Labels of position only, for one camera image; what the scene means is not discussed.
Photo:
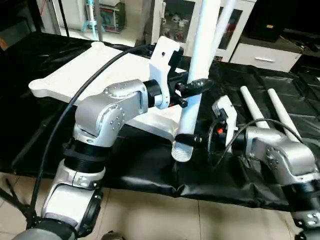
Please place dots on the white plastic table leg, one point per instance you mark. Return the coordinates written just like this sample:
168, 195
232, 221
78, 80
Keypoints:
282, 112
225, 25
200, 65
252, 107

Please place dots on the white plastic table top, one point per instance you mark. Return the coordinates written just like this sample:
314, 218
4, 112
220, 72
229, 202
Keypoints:
75, 80

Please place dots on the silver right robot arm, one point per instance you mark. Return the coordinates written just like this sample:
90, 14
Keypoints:
280, 155

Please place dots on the black work mat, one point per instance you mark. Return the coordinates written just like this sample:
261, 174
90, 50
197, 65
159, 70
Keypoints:
150, 165

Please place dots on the white glass door cabinet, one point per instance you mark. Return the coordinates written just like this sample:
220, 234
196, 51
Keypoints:
175, 22

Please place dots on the white drawer unit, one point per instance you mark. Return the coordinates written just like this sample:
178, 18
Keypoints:
267, 55

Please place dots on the teal stand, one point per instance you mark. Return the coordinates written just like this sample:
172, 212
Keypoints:
91, 20

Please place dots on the black tripod leg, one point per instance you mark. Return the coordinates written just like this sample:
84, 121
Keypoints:
12, 205

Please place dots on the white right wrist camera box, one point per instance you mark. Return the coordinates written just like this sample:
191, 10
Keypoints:
225, 117

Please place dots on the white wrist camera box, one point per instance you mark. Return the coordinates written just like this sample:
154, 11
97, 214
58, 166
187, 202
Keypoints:
225, 117
165, 65

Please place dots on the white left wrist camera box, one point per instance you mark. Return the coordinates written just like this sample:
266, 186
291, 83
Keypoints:
165, 65

